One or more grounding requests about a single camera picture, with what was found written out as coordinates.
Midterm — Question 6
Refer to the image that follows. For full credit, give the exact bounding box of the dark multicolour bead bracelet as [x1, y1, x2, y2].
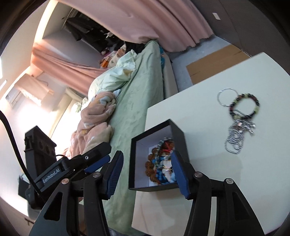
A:
[229, 92, 261, 121]

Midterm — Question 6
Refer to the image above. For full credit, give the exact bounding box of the wall air conditioner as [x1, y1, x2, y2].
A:
[5, 87, 22, 107]

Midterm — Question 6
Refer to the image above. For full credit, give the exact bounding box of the peach fleece blanket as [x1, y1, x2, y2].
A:
[63, 89, 121, 159]

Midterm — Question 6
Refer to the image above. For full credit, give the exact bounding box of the green bed sheet mattress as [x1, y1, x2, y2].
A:
[103, 41, 164, 235]

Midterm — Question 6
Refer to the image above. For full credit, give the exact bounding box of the dark brown wardrobe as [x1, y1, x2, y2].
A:
[192, 0, 289, 73]

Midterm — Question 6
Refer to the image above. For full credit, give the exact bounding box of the silver bangle ring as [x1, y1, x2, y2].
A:
[217, 88, 239, 107]

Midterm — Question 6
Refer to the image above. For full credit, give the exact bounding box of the black jewelry box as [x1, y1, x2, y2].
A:
[128, 119, 189, 192]

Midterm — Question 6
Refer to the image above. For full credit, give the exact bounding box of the white square table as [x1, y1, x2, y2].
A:
[145, 53, 289, 233]

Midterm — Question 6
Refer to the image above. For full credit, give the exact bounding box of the black cable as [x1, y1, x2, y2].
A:
[0, 109, 42, 196]

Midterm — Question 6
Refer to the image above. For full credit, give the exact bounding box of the pale green pillow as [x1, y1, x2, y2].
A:
[88, 50, 137, 101]

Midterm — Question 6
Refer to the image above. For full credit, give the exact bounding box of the silver ball chain necklace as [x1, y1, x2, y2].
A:
[224, 109, 257, 155]

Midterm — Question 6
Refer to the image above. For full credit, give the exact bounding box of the red cord bracelet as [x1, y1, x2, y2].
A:
[158, 140, 175, 155]

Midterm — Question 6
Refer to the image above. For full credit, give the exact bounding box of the brown wooden bead bracelet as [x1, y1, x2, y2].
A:
[144, 147, 161, 183]

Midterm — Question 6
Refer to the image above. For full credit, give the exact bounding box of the blue bead bracelet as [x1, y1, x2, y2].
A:
[154, 158, 177, 184]

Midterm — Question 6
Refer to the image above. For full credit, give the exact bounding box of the flat brown cardboard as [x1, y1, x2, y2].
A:
[186, 45, 250, 85]

